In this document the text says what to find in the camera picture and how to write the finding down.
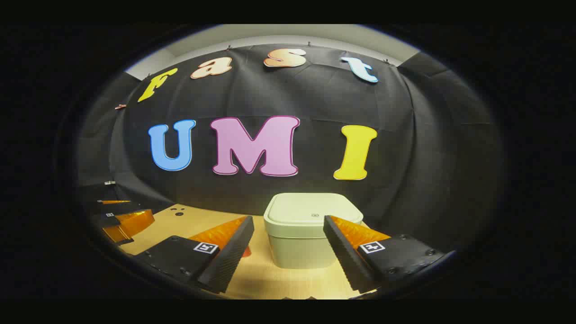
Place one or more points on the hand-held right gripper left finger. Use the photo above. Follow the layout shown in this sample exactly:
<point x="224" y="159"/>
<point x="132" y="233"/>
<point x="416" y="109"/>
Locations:
<point x="229" y="258"/>

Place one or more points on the red pop can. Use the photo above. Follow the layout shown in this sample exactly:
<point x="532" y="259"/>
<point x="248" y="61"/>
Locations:
<point x="247" y="251"/>

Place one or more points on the pale green lidded garbage bin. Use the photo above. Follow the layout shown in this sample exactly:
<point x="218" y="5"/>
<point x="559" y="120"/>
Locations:
<point x="297" y="247"/>

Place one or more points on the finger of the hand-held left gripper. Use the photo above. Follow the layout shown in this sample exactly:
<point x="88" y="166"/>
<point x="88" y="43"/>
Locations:
<point x="118" y="208"/>
<point x="105" y="221"/>

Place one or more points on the black backdrop cloth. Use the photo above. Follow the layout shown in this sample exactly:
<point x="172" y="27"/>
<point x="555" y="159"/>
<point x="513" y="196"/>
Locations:
<point x="315" y="99"/>

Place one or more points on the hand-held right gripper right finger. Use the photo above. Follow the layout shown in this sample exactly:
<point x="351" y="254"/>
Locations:
<point x="344" y="256"/>

